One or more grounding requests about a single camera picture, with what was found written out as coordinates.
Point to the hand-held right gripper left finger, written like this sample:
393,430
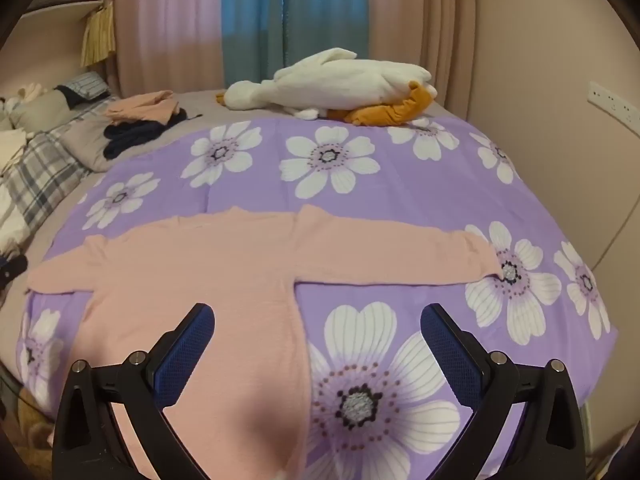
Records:
185,355

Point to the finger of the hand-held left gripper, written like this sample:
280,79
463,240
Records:
11,270

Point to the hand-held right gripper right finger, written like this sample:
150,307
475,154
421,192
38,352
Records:
450,355

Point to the pink knit sweater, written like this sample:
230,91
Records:
225,270

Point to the dark navy clothes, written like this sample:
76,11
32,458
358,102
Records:
135,137

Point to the folded pink clothes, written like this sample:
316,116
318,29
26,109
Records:
145,105

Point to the grey pillow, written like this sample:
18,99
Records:
40,110

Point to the purple floral blanket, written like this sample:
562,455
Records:
400,200

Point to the fuzzy brown cloth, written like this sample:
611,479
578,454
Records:
35,435

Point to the blue plaid pillow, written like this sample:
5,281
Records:
85,87

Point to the yellow hanging cloth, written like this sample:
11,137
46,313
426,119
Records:
99,35

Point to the pink curtain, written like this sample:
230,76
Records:
425,20
165,25

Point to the blue curtain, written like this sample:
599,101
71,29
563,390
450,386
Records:
295,10

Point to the white wall shelf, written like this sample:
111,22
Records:
65,10

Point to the white wall socket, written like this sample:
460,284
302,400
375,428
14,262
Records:
617,102

